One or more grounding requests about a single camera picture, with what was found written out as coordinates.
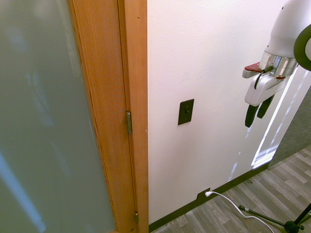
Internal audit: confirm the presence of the dark wall outlet plate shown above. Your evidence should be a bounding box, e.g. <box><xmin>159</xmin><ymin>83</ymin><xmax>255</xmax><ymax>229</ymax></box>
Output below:
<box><xmin>196</xmin><ymin>186</ymin><xmax>211</xmax><ymax>200</ymax></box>

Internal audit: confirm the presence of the dark light switch plate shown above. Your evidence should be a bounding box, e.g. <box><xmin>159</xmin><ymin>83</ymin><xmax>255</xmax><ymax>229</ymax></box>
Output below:
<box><xmin>177</xmin><ymin>99</ymin><xmax>195</xmax><ymax>126</ymax></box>

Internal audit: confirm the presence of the black camera cable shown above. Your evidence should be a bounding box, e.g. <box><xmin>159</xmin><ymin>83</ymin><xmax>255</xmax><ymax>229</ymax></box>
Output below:
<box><xmin>254</xmin><ymin>65</ymin><xmax>274</xmax><ymax>89</ymax></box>

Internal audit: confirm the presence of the red and grey wrist camera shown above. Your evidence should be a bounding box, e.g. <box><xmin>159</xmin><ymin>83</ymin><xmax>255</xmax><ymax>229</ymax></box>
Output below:
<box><xmin>242</xmin><ymin>62</ymin><xmax>262</xmax><ymax>79</ymax></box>

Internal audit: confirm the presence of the wooden door with frosted glass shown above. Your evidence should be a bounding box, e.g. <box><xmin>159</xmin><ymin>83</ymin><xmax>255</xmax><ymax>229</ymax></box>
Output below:
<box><xmin>0</xmin><ymin>0</ymin><xmax>138</xmax><ymax>233</ymax></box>

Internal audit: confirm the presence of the black tripod stand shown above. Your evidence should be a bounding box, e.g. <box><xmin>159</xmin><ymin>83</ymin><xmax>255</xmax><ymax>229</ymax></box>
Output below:
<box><xmin>238</xmin><ymin>201</ymin><xmax>311</xmax><ymax>233</ymax></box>

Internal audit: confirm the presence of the large metal door hinge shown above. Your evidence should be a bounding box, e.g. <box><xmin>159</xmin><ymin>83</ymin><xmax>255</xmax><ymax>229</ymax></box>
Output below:
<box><xmin>125</xmin><ymin>111</ymin><xmax>133</xmax><ymax>135</ymax></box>

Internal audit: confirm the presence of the white power cord with plug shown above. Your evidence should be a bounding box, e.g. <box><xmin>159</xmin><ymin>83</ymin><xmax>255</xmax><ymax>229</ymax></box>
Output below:
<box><xmin>205</xmin><ymin>191</ymin><xmax>276</xmax><ymax>233</ymax></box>

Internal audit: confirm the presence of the wooden door frame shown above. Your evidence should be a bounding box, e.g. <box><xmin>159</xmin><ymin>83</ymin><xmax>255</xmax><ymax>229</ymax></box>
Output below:
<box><xmin>117</xmin><ymin>0</ymin><xmax>150</xmax><ymax>233</ymax></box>

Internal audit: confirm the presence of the dark baseboard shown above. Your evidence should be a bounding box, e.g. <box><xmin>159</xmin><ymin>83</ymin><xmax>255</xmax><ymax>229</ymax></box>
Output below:
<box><xmin>148</xmin><ymin>162</ymin><xmax>270</xmax><ymax>233</ymax></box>

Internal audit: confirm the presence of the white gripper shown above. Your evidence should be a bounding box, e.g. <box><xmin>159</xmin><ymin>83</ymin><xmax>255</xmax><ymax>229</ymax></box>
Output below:
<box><xmin>244</xmin><ymin>74</ymin><xmax>286</xmax><ymax>128</ymax></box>

